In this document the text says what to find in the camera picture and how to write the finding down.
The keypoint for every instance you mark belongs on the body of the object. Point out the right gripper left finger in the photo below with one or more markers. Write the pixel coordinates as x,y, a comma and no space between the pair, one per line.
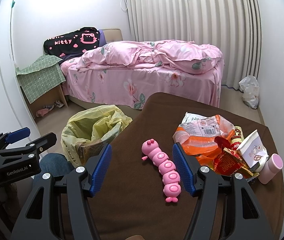
41,215

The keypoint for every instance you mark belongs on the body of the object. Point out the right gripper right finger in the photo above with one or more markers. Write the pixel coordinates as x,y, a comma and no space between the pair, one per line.
243,216

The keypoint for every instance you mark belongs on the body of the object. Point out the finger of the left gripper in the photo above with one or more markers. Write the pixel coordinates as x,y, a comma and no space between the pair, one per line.
35,147
11,137

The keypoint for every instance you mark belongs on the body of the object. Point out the red gold snack wrapper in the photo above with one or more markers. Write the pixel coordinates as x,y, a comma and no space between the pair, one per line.
230,161

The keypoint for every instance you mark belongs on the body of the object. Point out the white paper snack bag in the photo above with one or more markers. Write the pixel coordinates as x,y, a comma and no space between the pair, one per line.
253,152

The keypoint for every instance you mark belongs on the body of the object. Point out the orange clear plastic bag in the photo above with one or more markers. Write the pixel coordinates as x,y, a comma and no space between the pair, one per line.
196,134

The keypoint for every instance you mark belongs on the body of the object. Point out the yellow bag lined trash bin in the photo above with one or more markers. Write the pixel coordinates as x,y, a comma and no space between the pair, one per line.
86,132

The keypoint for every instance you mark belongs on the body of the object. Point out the blue jeans leg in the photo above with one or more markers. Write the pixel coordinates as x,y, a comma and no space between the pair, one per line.
54,163

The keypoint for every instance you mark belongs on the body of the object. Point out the pink slipper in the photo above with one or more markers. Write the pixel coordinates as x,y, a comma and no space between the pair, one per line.
42,112

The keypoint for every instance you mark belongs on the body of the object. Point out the white sneaker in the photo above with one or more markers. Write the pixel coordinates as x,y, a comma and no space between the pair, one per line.
58,104

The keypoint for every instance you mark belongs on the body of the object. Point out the green checked cloth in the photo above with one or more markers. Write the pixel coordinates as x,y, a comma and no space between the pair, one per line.
40,77

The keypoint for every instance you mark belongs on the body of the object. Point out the pink caterpillar toy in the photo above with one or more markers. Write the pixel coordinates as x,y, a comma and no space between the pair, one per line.
167,168

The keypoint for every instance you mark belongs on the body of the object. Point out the pink cylindrical jar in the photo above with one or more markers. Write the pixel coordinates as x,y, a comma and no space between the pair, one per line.
273,165

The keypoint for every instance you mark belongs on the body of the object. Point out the black hello kitty pillow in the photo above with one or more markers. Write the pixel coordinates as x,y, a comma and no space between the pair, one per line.
73,43

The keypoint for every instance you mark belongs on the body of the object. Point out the bed with pink floral sheet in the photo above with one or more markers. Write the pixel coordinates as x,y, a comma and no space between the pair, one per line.
132,87

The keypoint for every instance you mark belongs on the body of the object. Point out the beige headboard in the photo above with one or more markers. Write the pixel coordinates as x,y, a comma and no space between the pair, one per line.
112,35

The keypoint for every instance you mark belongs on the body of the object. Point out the white plastic bag on floor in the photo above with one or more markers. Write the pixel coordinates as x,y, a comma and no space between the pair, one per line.
250,88

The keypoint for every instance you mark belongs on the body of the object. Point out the pink floral duvet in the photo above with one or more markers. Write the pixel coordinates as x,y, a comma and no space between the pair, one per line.
170,54

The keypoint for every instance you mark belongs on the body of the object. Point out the white striped curtain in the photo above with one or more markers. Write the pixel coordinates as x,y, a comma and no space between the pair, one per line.
234,26

